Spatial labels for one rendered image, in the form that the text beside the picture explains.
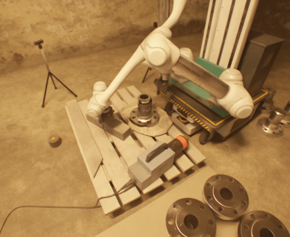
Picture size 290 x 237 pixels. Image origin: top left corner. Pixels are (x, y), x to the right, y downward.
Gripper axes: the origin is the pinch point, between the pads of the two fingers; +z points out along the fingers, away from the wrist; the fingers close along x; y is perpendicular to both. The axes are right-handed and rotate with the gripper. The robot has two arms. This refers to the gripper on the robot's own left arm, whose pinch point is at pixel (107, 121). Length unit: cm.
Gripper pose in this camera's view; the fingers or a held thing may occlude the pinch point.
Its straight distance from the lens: 150.9
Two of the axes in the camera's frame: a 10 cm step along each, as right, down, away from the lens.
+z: 0.0, 7.5, 6.7
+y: 8.2, 3.8, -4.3
